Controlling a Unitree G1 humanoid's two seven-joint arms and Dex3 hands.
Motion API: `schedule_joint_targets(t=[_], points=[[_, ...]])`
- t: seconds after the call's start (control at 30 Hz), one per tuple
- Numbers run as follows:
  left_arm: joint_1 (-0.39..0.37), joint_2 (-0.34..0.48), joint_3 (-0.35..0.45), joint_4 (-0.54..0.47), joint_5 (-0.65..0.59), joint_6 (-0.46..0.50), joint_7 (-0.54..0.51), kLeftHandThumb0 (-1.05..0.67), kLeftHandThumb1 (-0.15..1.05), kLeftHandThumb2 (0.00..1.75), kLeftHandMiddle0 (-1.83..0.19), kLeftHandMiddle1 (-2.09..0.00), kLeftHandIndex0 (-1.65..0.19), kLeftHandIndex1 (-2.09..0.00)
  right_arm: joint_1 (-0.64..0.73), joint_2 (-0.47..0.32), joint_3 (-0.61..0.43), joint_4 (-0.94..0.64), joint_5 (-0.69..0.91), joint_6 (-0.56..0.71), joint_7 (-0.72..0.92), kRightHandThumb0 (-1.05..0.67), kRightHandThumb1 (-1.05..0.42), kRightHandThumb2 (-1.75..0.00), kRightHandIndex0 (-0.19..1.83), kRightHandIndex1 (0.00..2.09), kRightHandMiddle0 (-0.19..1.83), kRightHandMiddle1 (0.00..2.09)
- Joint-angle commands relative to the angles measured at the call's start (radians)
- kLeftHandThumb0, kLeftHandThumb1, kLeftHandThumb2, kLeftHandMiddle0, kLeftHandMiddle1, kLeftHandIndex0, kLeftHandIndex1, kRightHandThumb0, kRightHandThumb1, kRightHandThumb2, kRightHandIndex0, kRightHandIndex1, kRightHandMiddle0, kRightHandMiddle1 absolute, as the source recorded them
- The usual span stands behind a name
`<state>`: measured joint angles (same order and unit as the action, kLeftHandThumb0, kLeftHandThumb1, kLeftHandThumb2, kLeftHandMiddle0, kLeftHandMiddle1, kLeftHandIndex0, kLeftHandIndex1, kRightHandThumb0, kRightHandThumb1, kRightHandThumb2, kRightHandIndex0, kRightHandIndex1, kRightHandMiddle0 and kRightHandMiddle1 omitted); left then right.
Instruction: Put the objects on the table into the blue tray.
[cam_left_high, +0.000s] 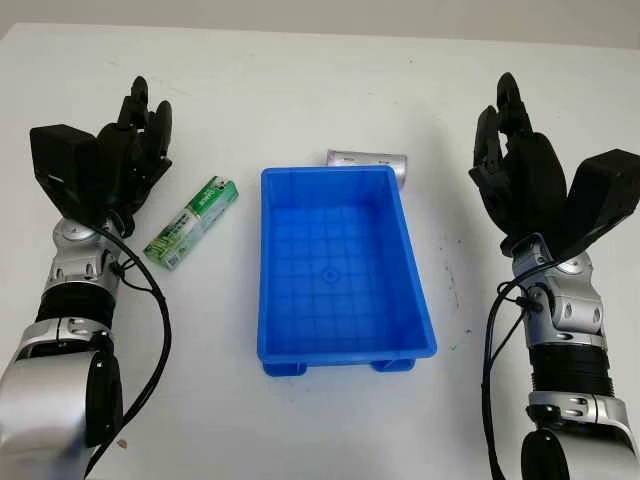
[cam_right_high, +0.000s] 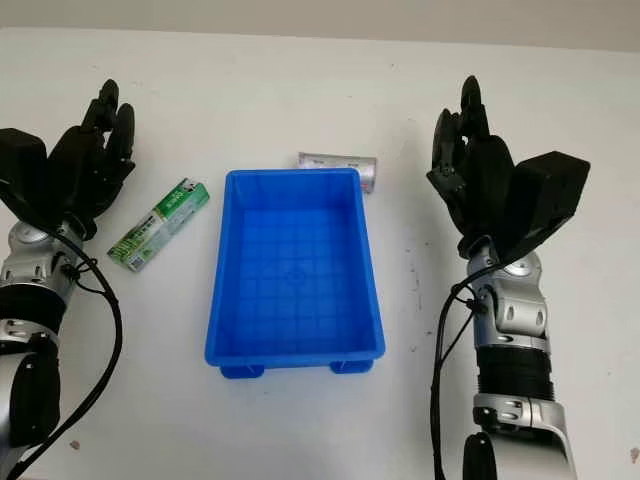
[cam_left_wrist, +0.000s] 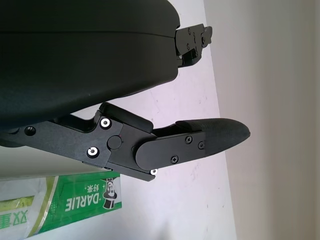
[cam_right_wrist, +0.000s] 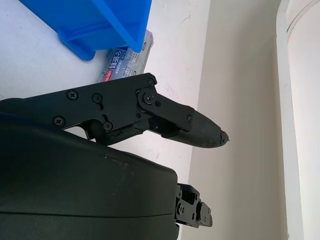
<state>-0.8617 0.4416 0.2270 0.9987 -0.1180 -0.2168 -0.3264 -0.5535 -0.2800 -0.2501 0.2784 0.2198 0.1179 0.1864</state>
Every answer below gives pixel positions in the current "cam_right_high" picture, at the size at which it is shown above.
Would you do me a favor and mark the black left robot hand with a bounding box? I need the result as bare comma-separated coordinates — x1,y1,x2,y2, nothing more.
37,78,137,242

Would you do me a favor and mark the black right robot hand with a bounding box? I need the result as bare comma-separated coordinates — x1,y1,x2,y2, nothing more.
426,74,522,255

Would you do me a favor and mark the green toothpaste box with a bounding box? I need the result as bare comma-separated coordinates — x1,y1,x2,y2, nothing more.
106,177,210,274

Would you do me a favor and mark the silver white tube package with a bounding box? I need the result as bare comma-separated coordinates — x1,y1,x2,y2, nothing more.
297,151,379,194

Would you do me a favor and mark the blue plastic tray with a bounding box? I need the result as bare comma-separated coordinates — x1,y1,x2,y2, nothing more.
203,167,387,382

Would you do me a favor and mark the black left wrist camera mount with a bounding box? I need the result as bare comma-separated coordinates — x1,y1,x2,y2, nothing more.
0,128,69,229

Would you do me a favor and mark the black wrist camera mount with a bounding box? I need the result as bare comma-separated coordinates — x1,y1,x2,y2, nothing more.
0,128,69,229
492,151,592,265

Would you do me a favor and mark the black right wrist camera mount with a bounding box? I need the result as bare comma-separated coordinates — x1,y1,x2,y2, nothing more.
492,151,592,265

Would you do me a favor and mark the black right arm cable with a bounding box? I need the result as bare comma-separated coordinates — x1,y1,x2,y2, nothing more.
428,278,489,480

